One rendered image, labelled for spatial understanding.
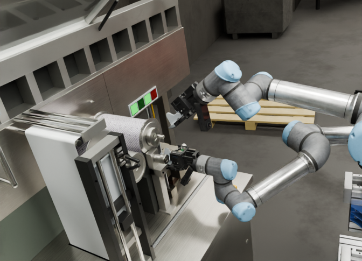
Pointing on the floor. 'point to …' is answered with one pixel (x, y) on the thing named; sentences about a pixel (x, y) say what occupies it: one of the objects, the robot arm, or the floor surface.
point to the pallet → (299, 114)
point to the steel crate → (258, 12)
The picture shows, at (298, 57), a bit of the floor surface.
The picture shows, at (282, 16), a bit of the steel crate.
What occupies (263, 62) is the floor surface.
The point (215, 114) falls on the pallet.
